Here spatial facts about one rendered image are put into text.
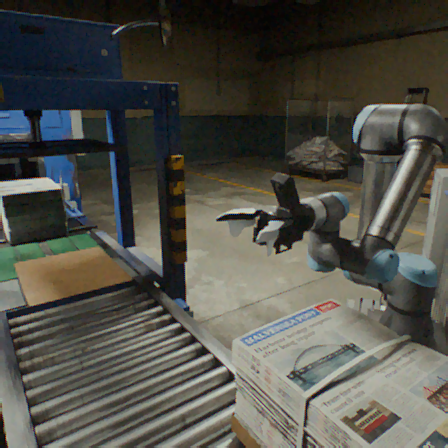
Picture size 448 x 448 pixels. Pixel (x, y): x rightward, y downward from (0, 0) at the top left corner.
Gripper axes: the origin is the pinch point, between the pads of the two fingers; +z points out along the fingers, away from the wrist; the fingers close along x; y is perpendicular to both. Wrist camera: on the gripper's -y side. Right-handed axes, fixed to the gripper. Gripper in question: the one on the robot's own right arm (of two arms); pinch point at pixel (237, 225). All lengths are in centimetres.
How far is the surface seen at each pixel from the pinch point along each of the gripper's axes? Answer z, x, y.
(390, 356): -12.6, -29.4, 17.1
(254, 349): 4.4, -12.1, 19.0
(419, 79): -727, 279, -39
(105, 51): -18, 96, -29
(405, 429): 1.9, -38.3, 15.3
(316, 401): 6.5, -27.1, 17.0
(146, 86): -27, 82, -19
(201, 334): -12, 22, 47
